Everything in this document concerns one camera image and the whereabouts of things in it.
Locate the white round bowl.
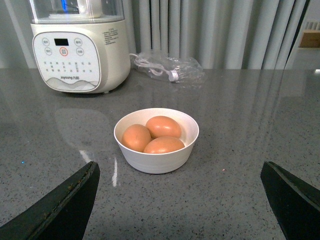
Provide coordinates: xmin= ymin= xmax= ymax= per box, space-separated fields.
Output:
xmin=113 ymin=108 xmax=200 ymax=174

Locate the brown egg bowl front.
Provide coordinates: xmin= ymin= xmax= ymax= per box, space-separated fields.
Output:
xmin=143 ymin=136 xmax=185 ymax=154

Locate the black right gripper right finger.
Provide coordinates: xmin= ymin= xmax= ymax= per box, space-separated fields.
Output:
xmin=260 ymin=161 xmax=320 ymax=240

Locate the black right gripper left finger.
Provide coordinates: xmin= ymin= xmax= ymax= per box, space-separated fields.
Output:
xmin=0 ymin=161 xmax=100 ymax=240

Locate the brown egg bowl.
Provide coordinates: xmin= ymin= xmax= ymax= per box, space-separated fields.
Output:
xmin=143 ymin=136 xmax=185 ymax=154
xmin=121 ymin=124 xmax=152 ymax=152

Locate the brown egg in bowl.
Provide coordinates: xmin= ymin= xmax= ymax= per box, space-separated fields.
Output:
xmin=145 ymin=115 xmax=182 ymax=139

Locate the white power cable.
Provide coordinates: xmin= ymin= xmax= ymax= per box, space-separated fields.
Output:
xmin=129 ymin=52 xmax=179 ymax=83

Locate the white Joyoung soy milk maker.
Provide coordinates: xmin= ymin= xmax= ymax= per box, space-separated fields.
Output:
xmin=28 ymin=0 xmax=131 ymax=94

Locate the brown cardboard box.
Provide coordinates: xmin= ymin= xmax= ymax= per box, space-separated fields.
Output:
xmin=299 ymin=29 xmax=320 ymax=49

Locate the brown egg bowl left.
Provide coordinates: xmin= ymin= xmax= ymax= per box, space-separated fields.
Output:
xmin=121 ymin=124 xmax=152 ymax=152

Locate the clear plastic bag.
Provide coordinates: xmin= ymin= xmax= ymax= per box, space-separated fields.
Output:
xmin=129 ymin=49 xmax=207 ymax=85

